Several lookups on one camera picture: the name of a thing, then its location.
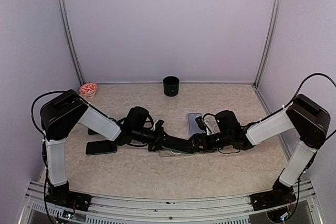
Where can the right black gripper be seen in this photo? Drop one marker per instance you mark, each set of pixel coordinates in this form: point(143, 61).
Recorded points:
point(191, 138)

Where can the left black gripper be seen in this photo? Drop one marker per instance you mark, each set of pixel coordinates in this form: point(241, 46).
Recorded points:
point(159, 140)

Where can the black phone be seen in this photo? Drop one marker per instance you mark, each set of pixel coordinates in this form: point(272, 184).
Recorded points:
point(91, 132)
point(186, 148)
point(101, 147)

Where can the clear phone case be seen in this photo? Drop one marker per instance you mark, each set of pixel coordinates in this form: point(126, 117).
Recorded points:
point(172, 154)
point(213, 125)

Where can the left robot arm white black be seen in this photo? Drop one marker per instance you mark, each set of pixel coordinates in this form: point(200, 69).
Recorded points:
point(67, 111)

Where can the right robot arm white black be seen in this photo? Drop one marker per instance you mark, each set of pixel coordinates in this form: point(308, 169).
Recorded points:
point(302, 118)

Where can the lavender phone case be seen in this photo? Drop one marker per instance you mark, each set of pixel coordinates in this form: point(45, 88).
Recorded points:
point(192, 124)

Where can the black phone bottom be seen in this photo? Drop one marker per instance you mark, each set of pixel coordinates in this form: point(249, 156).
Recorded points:
point(101, 147)

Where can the black phone top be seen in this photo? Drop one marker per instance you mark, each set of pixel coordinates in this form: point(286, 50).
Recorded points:
point(91, 132)

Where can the dark green mug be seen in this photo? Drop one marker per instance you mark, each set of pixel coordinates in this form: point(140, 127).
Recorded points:
point(171, 86)

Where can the red white patterned bowl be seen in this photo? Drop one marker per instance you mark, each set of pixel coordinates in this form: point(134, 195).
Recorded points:
point(88, 90)

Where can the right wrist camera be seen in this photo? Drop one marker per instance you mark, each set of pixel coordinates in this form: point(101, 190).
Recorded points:
point(202, 125)

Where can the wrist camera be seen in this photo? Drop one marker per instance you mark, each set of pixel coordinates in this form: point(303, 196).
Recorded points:
point(202, 125)
point(157, 124)

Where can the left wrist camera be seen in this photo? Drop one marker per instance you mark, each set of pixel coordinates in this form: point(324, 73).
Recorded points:
point(157, 124)

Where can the front aluminium rail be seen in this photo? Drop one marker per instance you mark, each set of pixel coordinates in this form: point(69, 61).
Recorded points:
point(115, 209)

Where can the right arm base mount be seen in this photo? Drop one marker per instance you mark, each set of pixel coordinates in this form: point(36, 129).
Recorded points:
point(269, 199)

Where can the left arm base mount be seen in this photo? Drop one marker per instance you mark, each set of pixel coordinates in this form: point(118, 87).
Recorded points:
point(70, 199)

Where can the right aluminium frame post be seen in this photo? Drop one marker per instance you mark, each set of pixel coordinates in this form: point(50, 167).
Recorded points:
point(268, 42)

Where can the aluminium frame post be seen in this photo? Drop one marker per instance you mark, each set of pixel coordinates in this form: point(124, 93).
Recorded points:
point(268, 42)
point(70, 42)

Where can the left aluminium frame post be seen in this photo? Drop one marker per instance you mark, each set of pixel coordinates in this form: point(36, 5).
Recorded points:
point(70, 42)

